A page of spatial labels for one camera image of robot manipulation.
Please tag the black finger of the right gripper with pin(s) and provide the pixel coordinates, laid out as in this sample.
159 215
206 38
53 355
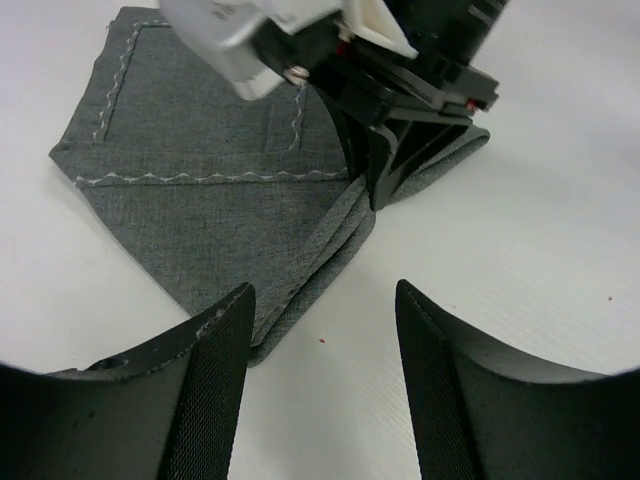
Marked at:
344 108
398 148

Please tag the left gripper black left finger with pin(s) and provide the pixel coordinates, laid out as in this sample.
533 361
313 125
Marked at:
165 409

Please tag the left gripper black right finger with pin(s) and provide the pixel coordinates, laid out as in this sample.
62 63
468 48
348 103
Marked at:
482 409

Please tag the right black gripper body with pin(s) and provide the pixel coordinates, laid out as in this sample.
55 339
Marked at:
447 36

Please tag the grey cloth napkin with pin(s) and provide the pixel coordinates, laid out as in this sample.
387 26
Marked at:
207 190

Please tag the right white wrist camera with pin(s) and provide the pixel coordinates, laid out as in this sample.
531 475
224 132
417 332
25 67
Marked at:
256 45

